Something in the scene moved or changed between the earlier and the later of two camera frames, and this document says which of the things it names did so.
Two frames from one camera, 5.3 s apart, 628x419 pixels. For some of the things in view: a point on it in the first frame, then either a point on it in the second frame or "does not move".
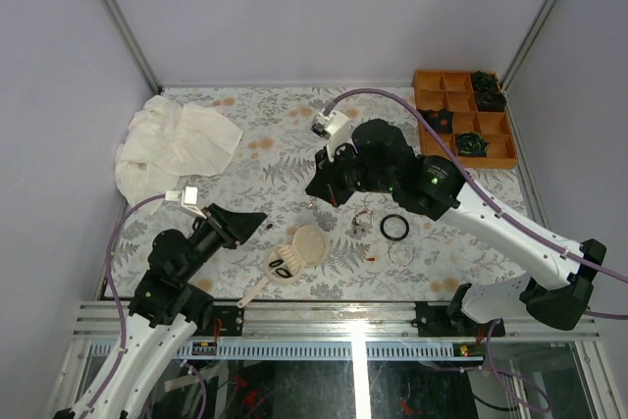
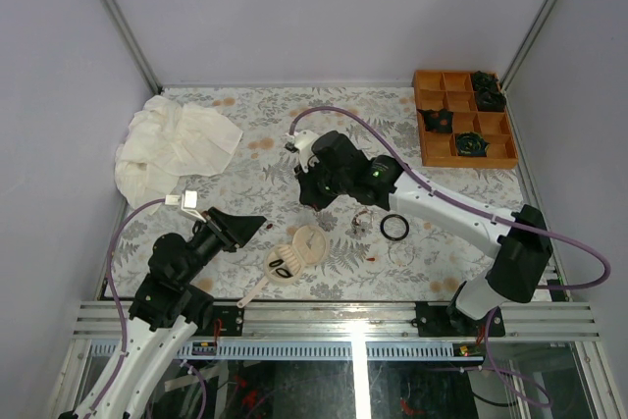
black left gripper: (239, 226) does not move
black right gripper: (325, 183) → (309, 195)
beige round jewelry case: (309, 246) does not move
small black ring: (288, 275) does not move
